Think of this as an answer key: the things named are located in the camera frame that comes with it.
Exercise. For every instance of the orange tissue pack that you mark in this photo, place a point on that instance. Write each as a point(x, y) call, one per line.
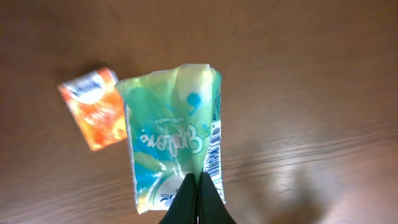
point(97, 107)

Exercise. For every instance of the green tissue pack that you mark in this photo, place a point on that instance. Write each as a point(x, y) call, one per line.
point(173, 123)

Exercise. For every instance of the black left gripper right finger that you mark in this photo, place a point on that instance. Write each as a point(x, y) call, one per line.
point(211, 209)

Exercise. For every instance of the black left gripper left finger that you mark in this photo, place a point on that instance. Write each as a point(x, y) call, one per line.
point(183, 209)

